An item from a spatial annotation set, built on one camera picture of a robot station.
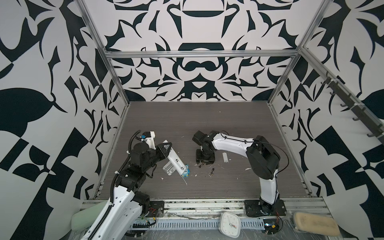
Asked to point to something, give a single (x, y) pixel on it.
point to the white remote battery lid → (225, 156)
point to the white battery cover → (169, 168)
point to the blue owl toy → (187, 171)
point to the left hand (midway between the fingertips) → (171, 141)
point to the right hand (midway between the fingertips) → (199, 162)
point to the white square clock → (230, 224)
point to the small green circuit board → (271, 226)
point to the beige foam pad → (316, 223)
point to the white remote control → (176, 160)
